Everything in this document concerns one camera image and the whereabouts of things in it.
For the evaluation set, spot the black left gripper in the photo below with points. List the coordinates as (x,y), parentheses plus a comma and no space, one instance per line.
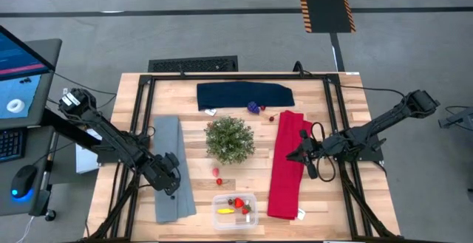
(162,173)

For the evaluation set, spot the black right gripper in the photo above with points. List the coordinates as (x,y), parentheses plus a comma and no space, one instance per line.
(315,150)

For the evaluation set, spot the pink toy fruit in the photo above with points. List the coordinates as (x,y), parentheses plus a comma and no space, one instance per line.
(216,172)

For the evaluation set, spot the purple toy grape bunch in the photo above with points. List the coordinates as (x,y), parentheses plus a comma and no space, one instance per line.
(253,108)

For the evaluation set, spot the yellow toy banana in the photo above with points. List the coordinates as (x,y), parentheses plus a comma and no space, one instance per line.
(225,211)

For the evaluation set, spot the small leafy toy strawberry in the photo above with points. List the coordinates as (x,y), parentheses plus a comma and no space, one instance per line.
(245,209)

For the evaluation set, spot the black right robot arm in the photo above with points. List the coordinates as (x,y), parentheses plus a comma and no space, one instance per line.
(388,119)

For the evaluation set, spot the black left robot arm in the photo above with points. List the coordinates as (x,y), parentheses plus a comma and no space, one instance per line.
(111,139)

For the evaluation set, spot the clear plastic tupperware container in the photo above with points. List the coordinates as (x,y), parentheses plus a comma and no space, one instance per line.
(236,222)

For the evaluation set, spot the red folded cloth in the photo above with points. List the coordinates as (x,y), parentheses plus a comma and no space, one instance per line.
(286,184)

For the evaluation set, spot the grey folded cloth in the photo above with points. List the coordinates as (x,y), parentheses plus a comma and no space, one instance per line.
(168,132)

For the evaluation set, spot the white red cloth tag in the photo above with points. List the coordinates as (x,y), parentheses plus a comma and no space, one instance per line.
(301,214)

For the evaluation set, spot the green artificial potted plant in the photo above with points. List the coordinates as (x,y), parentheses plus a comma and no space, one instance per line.
(229,139)

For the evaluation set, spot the white box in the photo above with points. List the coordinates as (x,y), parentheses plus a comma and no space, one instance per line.
(86,161)

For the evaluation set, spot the white navy cloth tag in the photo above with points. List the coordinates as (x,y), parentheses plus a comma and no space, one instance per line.
(210,112)

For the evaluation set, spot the large red toy strawberry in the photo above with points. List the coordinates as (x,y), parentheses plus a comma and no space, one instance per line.
(239,202)

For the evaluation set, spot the navy blue folded cloth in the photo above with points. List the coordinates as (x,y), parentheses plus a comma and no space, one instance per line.
(240,94)

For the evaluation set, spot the black keyboard on floor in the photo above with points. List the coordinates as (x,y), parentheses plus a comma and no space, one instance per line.
(192,64)

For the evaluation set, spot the black computer mouse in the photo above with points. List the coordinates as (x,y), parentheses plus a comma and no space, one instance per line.
(23,180)

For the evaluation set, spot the black orange-striped floor mat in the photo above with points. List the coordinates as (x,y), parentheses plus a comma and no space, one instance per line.
(325,6)

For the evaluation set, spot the grey metal stand base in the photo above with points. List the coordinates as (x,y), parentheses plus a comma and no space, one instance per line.
(460,119)

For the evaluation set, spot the computer monitor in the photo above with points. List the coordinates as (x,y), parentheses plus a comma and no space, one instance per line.
(18,88)

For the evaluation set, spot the black computer desk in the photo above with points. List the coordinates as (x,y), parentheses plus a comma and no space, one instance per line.
(40,51)

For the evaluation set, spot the black metal table frame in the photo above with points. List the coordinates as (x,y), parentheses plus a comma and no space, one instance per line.
(240,77)

